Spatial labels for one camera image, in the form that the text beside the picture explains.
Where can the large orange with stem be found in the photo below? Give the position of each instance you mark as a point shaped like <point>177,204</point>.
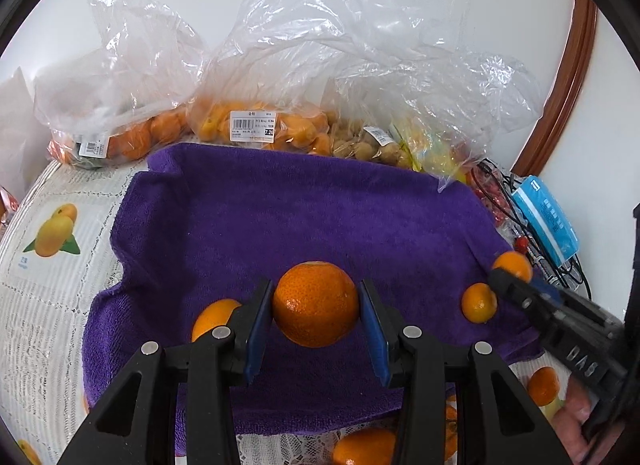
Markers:
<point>369,446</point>

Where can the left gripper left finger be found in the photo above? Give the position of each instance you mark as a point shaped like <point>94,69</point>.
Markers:
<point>134,420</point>

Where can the large orange mandarin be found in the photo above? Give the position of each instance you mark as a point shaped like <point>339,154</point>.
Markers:
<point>543,386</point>

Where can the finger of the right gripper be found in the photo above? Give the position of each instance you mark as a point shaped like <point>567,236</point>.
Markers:
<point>550,292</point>
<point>539,308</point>

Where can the plastic bag of oranges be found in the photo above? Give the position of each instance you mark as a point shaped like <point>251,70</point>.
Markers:
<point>128,97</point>

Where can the brown door frame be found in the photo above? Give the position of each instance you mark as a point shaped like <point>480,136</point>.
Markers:
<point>566,89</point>

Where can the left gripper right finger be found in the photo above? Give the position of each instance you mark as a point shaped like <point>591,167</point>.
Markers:
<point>497,422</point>

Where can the yellow snack package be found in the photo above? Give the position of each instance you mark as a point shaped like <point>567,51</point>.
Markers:
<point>432,153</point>

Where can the blue tissue pack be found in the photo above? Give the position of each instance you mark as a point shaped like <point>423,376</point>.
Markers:
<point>547,219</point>

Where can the person's right hand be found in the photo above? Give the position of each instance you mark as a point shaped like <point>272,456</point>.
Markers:
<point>567,422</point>

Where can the purple towel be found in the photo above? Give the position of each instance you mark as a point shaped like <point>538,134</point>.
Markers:
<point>203,223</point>

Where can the white plastic bag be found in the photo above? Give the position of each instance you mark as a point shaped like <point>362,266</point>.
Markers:
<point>23,140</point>

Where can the red cherry tomato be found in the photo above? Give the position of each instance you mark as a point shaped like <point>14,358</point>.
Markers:
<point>521,245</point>

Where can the plastic bag of kumquats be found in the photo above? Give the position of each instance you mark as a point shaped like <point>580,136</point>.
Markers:
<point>329,77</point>

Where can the bag of red fruits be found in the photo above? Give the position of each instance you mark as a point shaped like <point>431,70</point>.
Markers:
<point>489,186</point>

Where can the small orange mandarin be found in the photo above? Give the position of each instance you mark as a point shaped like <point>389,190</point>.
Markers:
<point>451,432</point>
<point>479,303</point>

